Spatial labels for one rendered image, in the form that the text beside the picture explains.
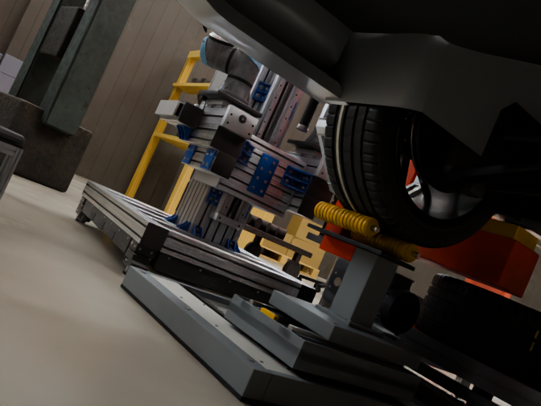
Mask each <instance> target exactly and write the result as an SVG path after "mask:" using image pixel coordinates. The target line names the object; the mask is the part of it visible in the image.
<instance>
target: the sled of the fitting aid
mask: <svg viewBox="0 0 541 406"><path fill-rule="evenodd" d="M225 318H226V319H227V320H229V321H230V322H232V323H233V324H234V325H236V326H237V327H238V328H239V329H241V330H242V331H243V332H245V333H246V334H248V335H249V336H250V337H252V338H253V339H254V340H255V341H256V342H258V343H259V344H260V345H262V346H263V347H265V348H266V349H267V350H269V351H270V352H271V353H272V354H274V355H275V356H276V357H278V358H279V359H281V360H282V361H283V362H285V363H286V364H287V365H288V366H289V367H291V368H292V369H294V370H297V371H302V372H305V373H308V374H314V375H318V376H322V377H325V378H328V379H333V380H336V381H340V382H342V383H348V384H351V385H354V386H358V387H363V388H366V389H369V390H372V391H375V392H381V393H382V394H384V395H388V396H393V397H398V398H401V399H405V400H409V401H412V400H413V399H414V396H415V393H416V391H417V389H418V387H419V384H420V382H421V379H422V378H421V377H420V376H418V375H417V374H415V373H413V372H412V371H409V370H408V369H407V368H405V367H403V365H401V364H398V363H396V362H391V361H389V360H386V359H384V358H379V357H377V356H374V355H371V354H367V353H364V352H361V351H359V350H355V349H352V348H349V347H347V346H343V345H340V344H337V343H335V342H330V341H328V340H327V339H325V338H323V337H321V336H320V335H319V334H317V333H315V332H314V331H312V330H311V329H309V328H308V327H306V326H305V325H303V324H301V323H299V322H298V321H297V320H295V319H294V318H292V317H290V316H288V315H287V314H286V313H284V312H282V311H281V310H279V309H277V308H275V307H273V306H270V305H268V304H263V303H261V302H258V301H256V300H252V299H248V298H245V297H244V296H239V295H237V294H234V295H233V298H232V300H231V302H230V304H229V307H228V309H227V311H226V313H225Z"/></svg>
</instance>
